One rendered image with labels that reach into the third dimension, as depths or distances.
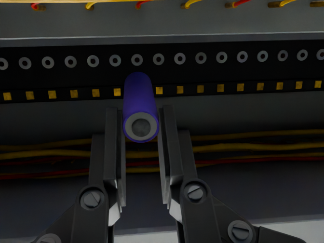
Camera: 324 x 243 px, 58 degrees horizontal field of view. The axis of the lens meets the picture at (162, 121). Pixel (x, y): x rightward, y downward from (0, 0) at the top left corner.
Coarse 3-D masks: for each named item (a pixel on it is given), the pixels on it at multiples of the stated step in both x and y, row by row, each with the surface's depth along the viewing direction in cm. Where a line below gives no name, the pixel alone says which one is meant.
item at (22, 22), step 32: (0, 0) 11; (32, 0) 11; (64, 0) 11; (96, 0) 11; (128, 0) 11; (160, 0) 13; (192, 0) 12; (224, 0) 13; (256, 0) 13; (288, 0) 12; (320, 0) 14; (0, 32) 13; (32, 32) 13; (64, 32) 13; (96, 32) 13; (128, 32) 13; (160, 32) 14; (192, 32) 14; (224, 32) 14; (256, 32) 14; (288, 32) 14
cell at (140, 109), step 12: (132, 84) 17; (144, 84) 17; (132, 96) 15; (144, 96) 15; (132, 108) 14; (144, 108) 14; (156, 108) 15; (132, 120) 14; (144, 120) 14; (156, 120) 14; (132, 132) 14; (144, 132) 14; (156, 132) 14
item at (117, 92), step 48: (0, 48) 26; (48, 48) 27; (96, 48) 27; (144, 48) 27; (192, 48) 28; (240, 48) 28; (288, 48) 29; (0, 96) 28; (48, 96) 28; (96, 96) 28
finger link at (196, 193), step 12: (192, 180) 12; (180, 192) 11; (192, 192) 11; (204, 192) 12; (180, 204) 11; (192, 204) 11; (204, 204) 11; (192, 216) 11; (204, 216) 11; (180, 228) 13; (192, 228) 10; (204, 228) 10; (216, 228) 10; (180, 240) 12; (192, 240) 10; (204, 240) 10; (216, 240) 10
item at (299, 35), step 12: (156, 36) 27; (168, 36) 27; (180, 36) 27; (192, 36) 27; (204, 36) 27; (216, 36) 27; (228, 36) 27; (240, 36) 27; (252, 36) 27; (264, 36) 28; (276, 36) 28; (288, 36) 28; (300, 36) 28; (312, 36) 28
